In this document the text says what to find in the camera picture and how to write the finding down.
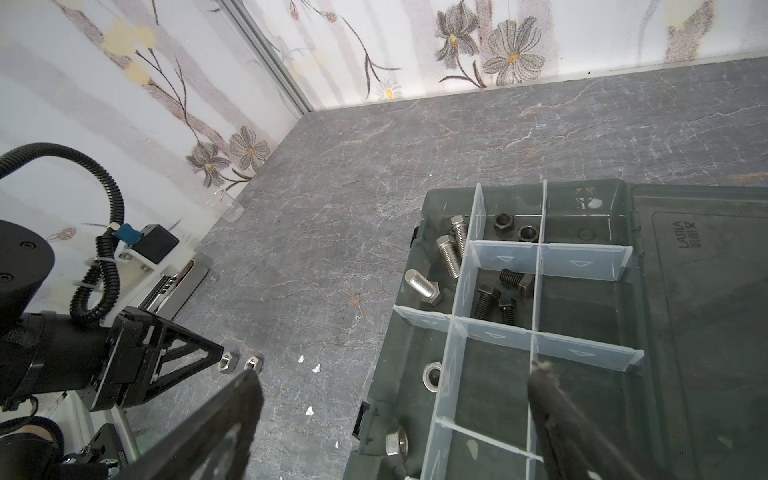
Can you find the clear plastic cup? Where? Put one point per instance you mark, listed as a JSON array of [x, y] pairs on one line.
[[225, 206]]

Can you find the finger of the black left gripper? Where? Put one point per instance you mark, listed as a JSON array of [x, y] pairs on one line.
[[174, 354]]

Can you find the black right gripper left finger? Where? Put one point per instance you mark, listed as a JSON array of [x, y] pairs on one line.
[[213, 443]]

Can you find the green plastic organizer box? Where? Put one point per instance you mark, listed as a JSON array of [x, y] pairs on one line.
[[650, 304]]

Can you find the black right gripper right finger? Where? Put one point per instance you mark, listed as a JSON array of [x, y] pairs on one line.
[[572, 445]]

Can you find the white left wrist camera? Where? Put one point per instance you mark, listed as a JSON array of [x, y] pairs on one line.
[[158, 271]]

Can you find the silver hex nut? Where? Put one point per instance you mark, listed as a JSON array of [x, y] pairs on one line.
[[254, 363], [397, 446], [228, 362], [431, 376]]

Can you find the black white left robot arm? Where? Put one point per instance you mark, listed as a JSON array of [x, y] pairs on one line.
[[48, 352]]

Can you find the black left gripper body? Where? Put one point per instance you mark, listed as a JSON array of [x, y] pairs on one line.
[[131, 371]]

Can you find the silver hex bolt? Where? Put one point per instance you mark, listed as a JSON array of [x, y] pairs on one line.
[[460, 229], [446, 247], [429, 291]]

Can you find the black hex nut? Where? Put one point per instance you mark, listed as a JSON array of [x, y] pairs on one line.
[[503, 222], [528, 233]]

